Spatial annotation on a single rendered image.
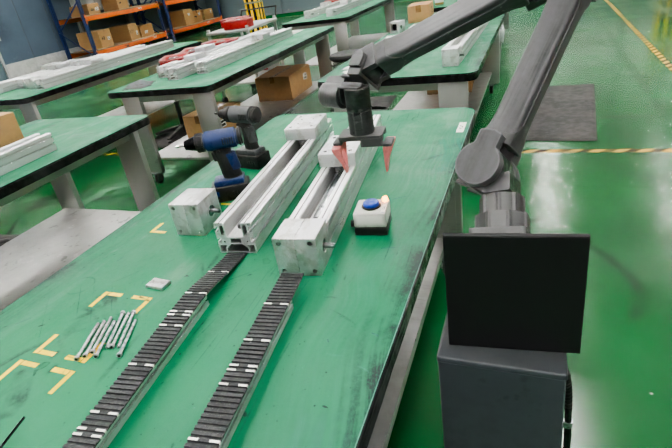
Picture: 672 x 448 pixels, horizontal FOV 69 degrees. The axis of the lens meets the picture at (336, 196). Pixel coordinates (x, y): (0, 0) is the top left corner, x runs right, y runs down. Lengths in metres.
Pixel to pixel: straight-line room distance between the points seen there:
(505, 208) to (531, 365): 0.25
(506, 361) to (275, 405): 0.37
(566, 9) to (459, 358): 0.61
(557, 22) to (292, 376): 0.74
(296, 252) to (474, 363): 0.43
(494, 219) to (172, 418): 0.60
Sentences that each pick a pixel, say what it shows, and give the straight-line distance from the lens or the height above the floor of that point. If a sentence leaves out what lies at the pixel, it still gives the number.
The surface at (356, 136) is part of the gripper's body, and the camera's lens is 1.11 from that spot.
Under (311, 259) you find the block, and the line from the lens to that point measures 1.06.
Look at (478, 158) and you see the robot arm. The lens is 0.84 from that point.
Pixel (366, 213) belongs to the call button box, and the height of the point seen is 0.84.
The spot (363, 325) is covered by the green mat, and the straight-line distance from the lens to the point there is 0.94.
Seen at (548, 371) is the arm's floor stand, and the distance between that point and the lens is 0.86.
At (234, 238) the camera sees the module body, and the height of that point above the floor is 0.82.
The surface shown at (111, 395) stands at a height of 0.81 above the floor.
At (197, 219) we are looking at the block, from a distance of 1.35.
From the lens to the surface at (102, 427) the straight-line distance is 0.89.
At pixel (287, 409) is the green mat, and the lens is 0.83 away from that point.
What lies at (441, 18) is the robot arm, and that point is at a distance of 1.06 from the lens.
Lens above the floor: 1.39
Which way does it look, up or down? 25 degrees down
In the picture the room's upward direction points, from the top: 9 degrees counter-clockwise
